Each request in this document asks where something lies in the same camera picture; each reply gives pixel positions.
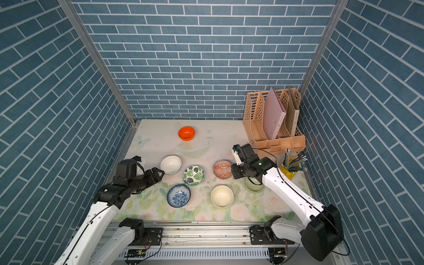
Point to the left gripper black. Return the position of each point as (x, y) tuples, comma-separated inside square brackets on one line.
[(154, 178)]

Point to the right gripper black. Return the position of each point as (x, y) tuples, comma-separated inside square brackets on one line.
[(234, 171)]

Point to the light green bowl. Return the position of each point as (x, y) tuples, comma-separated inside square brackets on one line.
[(253, 185)]

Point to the cream bowl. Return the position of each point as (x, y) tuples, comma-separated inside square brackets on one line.
[(222, 196)]

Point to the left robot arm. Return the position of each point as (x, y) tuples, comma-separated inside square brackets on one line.
[(106, 205)]

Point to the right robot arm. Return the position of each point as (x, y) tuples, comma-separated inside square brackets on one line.
[(320, 231)]

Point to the white bowl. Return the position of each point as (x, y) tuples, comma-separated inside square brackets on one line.
[(171, 164)]

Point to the red pattern bowl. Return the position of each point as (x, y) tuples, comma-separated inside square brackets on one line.
[(222, 170)]

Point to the blue floral bowl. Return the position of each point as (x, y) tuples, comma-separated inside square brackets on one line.
[(178, 196)]

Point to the green leaf pattern bowl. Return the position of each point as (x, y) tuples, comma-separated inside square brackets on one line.
[(193, 175)]

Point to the floral table mat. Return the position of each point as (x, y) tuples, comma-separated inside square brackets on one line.
[(154, 140)]

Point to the yellow pencil cup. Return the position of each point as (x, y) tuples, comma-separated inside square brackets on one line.
[(290, 175)]

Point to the peach file organizer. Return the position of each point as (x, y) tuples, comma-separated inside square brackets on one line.
[(253, 124)]

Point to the orange bowl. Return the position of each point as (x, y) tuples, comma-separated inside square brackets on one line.
[(186, 133)]

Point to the pink folder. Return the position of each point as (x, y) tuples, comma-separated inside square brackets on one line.
[(273, 116)]

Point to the beige folder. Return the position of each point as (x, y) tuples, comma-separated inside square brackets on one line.
[(292, 113)]

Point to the green circuit board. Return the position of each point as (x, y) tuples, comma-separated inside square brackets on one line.
[(135, 253)]

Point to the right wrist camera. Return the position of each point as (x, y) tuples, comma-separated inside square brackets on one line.
[(237, 154)]

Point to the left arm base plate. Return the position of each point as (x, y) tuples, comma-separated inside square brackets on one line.
[(154, 236)]

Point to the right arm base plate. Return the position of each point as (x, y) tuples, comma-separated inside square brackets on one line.
[(260, 235)]

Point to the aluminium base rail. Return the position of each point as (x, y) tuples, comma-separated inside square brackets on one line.
[(207, 233)]

